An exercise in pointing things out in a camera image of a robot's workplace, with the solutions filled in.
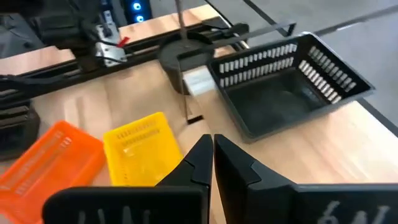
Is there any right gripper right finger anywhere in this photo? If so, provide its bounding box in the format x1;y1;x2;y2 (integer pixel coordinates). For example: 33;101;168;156
213;133;398;224

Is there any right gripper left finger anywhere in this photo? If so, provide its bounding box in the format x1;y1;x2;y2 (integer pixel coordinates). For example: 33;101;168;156
42;133;215;224

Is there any yellow slotted plastic basket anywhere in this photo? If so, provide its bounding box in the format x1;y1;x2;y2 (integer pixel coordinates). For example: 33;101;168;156
102;111;184;187

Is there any black slotted plastic basket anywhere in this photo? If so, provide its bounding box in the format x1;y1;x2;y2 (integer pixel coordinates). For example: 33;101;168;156
207;32;376;144
0;102;41;162

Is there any orange slotted plastic basket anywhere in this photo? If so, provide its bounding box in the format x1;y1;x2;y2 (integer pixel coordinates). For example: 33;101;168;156
0;120;107;224

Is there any dark plant pot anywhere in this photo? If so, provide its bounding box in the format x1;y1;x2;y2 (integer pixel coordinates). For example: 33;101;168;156
157;30;215;96

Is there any black computer with blue lights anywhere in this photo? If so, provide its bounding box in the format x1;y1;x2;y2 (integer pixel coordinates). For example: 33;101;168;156
121;0;154;24

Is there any black aluminium table frame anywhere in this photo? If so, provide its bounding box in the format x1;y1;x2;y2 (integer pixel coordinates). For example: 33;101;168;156
0;17;251;125

